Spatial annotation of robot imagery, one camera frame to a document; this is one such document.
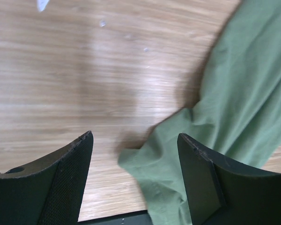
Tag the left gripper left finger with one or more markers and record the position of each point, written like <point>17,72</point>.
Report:
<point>49,190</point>

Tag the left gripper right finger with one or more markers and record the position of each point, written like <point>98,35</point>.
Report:
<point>223,191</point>

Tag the green tank top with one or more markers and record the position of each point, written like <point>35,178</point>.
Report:
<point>238,113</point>

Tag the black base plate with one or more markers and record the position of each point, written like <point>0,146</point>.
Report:
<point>132,218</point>

